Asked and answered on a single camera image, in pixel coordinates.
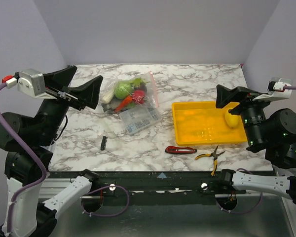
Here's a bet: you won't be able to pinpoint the red utility knife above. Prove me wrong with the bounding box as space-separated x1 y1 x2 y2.
165 146 197 155

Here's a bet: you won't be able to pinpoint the green cabbage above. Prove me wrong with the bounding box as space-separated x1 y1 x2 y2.
114 82 134 99

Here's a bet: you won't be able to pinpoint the black ic chip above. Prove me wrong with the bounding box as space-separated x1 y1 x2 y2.
100 136 108 151

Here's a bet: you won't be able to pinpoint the clear plastic screw box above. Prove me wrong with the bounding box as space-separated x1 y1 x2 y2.
119 106 162 135

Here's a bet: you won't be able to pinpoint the red tomato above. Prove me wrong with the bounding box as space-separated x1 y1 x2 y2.
132 89 146 104

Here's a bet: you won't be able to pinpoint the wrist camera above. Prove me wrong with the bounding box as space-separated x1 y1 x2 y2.
253 78 292 102
1 69 46 99

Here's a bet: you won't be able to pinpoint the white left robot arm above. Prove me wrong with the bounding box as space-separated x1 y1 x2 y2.
0 66 103 237

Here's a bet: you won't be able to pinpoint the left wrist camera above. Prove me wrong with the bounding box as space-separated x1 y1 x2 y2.
1 69 46 99

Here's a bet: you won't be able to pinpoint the red chili pepper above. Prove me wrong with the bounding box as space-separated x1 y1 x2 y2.
114 95 133 113

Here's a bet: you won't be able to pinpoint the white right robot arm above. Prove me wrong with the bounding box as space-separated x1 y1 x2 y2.
214 81 296 205

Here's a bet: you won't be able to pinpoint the yellow plastic tray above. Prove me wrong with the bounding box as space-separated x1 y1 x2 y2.
172 101 247 146

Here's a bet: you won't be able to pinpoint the yellow handled pliers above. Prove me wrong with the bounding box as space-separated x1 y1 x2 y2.
195 145 225 177

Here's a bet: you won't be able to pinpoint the grey toy fish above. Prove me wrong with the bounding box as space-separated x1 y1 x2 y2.
101 102 120 114

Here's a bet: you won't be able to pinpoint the yellow lemon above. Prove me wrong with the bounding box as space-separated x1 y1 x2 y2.
224 111 239 129

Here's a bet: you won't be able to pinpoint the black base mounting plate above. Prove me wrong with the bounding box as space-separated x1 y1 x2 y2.
69 166 247 205

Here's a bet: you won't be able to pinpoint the green celery stalk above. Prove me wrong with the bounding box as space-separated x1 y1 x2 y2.
103 78 150 104

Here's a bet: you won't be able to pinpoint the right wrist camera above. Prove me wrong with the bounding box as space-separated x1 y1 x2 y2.
253 78 292 102

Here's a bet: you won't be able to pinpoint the aluminium rail frame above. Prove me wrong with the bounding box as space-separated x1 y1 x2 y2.
17 172 294 237

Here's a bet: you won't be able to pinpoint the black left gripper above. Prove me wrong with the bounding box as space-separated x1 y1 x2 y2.
37 65 104 144

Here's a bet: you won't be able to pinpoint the clear zip top bag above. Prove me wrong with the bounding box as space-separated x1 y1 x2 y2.
100 71 159 114

